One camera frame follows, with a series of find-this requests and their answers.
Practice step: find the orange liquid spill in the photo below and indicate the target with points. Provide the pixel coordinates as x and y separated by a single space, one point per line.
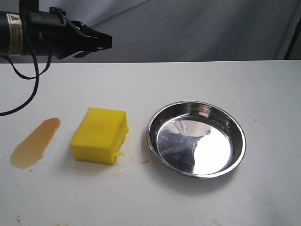
31 150

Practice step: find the grey backdrop cloth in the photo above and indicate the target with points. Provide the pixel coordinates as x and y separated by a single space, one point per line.
186 30

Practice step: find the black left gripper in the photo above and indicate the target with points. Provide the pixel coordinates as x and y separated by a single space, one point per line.
52 33

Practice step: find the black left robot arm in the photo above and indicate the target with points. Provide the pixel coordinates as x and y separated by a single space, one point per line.
12 37

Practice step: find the yellow sponge block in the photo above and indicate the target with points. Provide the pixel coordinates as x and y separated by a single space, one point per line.
100 136

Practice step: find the round steel pan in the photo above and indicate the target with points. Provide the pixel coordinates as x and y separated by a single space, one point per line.
196 139

